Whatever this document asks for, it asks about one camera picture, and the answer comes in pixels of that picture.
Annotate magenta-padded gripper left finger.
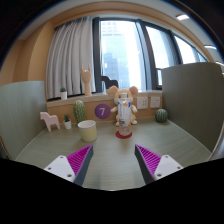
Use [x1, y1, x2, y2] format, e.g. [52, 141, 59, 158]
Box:
[43, 144, 95, 187]

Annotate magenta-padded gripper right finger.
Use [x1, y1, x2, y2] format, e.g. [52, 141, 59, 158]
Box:
[134, 144, 184, 185]

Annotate clear plastic water bottle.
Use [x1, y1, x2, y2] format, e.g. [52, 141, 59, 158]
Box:
[117, 93, 133, 137]

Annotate small plant in white pot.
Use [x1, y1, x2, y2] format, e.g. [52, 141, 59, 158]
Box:
[62, 113, 73, 130]
[59, 86, 68, 101]

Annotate cream yellow cup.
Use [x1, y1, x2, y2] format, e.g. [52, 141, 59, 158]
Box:
[77, 119, 98, 143]

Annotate pink horse figurine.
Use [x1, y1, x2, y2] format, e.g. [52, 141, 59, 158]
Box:
[39, 111, 61, 133]

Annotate round green cactus figure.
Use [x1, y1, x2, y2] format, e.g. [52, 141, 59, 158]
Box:
[154, 108, 169, 124]

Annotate flat round red coaster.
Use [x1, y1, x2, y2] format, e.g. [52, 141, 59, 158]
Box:
[115, 130, 133, 140]

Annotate tall green cactus figure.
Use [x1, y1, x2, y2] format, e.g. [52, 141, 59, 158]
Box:
[72, 99, 87, 125]

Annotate round purple number sign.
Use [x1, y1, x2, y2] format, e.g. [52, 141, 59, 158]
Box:
[94, 103, 112, 120]

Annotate green desk partition panel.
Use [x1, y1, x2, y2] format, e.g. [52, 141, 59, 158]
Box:
[161, 61, 224, 153]
[0, 80, 48, 159]

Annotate wooden hand model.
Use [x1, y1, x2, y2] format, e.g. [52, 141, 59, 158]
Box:
[80, 63, 93, 97]

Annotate beige plush mouse toy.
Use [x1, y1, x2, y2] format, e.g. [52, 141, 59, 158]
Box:
[106, 85, 139, 128]

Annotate dark chair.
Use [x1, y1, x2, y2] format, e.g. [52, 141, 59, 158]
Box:
[100, 75, 120, 90]

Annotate grey white curtain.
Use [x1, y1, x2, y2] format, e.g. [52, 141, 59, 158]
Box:
[45, 17, 97, 100]

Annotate ceiling lights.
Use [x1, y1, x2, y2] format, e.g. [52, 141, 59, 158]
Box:
[175, 13, 224, 66]

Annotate white wall socket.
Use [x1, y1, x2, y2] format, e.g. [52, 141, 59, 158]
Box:
[149, 96, 162, 109]
[136, 96, 149, 110]

